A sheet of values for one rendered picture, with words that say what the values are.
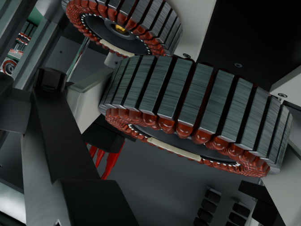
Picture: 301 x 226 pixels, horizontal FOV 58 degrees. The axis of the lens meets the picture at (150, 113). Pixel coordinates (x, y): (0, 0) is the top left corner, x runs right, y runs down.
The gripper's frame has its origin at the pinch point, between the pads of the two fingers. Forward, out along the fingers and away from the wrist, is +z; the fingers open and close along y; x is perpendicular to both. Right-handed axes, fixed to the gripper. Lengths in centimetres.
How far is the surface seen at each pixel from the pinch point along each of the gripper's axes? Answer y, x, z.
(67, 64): -20.9, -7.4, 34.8
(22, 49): -49, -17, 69
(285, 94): 10.5, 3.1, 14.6
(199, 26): -1.2, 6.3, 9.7
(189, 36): -1.7, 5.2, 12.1
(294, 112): 15.0, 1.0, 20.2
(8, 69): -90, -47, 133
